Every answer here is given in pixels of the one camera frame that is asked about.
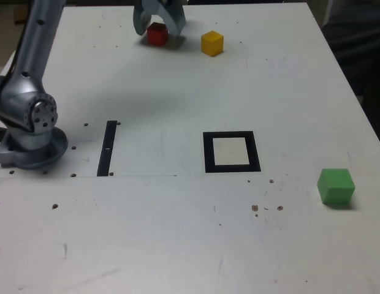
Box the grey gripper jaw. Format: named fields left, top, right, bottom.
left=132, top=0, right=161, bottom=36
left=158, top=0, right=188, bottom=38

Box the red cube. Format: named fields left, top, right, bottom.
left=146, top=22, right=169, bottom=47

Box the yellow cube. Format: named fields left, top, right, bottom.
left=200, top=30, right=224, bottom=58

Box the green cube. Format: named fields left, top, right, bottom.
left=317, top=168, right=356, bottom=205

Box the black tape square outline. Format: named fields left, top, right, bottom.
left=202, top=130, right=262, bottom=173

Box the brown cardboard box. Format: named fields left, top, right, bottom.
left=13, top=6, right=32, bottom=24

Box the black tape strip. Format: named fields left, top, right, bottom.
left=96, top=120, right=118, bottom=178

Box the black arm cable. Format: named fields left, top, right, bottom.
left=0, top=30, right=26, bottom=131

